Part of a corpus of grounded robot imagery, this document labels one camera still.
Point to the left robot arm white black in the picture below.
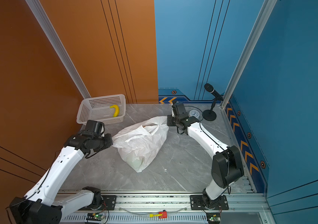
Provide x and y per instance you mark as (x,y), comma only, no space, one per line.
(39,205)

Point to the round white clock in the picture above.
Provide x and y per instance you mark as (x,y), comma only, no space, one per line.
(194,113)

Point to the black microphone on stand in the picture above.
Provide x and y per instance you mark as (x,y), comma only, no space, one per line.
(209,114)

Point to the yellow banana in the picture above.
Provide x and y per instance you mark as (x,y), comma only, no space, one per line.
(116,110)

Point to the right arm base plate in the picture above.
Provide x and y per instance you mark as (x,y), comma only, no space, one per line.
(201,202)

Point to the green circuit board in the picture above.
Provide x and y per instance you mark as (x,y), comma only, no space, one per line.
(213,218)
(96,218)

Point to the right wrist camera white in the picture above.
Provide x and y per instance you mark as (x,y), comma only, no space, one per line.
(174,113)

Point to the aluminium front rail frame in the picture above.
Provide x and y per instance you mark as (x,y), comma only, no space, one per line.
(134,208)

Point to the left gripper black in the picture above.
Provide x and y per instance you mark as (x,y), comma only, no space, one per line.
(110,141)

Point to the left green circuit board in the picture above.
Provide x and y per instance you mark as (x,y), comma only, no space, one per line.
(96,218)

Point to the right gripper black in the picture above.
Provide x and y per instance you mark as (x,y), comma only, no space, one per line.
(169,121)

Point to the white plastic bag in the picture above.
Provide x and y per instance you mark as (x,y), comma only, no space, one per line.
(139,144)

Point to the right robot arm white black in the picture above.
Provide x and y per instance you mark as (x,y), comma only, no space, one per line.
(227,166)

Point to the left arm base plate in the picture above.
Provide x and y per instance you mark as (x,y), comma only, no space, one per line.
(107,202)

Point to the red yellow connector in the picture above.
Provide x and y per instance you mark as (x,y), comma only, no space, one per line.
(160,215)

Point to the white perforated plastic basket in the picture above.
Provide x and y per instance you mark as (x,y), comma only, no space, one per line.
(98,109)

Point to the right green circuit board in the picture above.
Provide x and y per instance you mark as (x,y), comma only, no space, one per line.
(213,218)

